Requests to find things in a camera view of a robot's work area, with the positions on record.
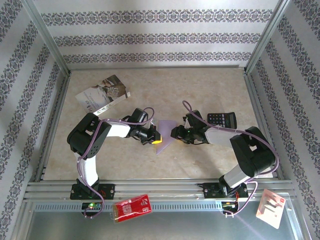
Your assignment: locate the grey metal sheet panel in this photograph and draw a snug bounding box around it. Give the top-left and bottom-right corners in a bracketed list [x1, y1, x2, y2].
[24, 210, 302, 240]

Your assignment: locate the black calculator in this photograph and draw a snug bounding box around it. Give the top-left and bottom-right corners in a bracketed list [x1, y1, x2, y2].
[207, 111, 238, 130]

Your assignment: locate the white photo-cover book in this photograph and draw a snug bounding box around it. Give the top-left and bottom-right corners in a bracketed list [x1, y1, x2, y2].
[74, 74, 132, 117]

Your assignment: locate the red packet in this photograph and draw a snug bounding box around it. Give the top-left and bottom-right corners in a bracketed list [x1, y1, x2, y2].
[111, 194, 153, 224]

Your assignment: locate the pink blister package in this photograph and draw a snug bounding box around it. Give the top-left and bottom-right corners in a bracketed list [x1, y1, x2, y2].
[255, 188, 287, 230]

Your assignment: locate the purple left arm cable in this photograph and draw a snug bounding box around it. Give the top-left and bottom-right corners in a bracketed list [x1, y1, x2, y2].
[75, 107, 156, 220]

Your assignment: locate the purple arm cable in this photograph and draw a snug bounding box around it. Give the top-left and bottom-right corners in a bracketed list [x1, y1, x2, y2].
[75, 107, 156, 220]
[181, 100, 281, 219]

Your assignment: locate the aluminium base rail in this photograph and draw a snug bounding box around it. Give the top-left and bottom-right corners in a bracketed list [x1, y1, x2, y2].
[23, 178, 296, 202]

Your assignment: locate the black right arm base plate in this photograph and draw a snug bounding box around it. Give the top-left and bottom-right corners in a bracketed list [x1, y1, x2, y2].
[202, 182, 249, 200]

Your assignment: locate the aluminium rear rail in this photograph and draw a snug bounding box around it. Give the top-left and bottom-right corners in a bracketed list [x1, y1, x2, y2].
[66, 64, 248, 72]

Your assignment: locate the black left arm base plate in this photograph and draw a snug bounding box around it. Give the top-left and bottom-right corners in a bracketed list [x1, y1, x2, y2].
[69, 183, 117, 201]

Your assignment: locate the perforated metal cable tray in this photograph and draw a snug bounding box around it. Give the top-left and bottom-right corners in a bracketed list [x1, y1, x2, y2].
[33, 201, 226, 212]

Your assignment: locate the aluminium side rail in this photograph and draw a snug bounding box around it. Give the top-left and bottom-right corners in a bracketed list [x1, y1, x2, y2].
[243, 69, 285, 180]
[34, 72, 73, 183]

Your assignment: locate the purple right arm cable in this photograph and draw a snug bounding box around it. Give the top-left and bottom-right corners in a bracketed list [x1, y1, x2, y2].
[181, 100, 281, 219]

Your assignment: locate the aluminium frame post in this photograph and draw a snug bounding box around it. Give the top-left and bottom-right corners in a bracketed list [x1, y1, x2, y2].
[21, 0, 71, 76]
[244, 0, 291, 74]

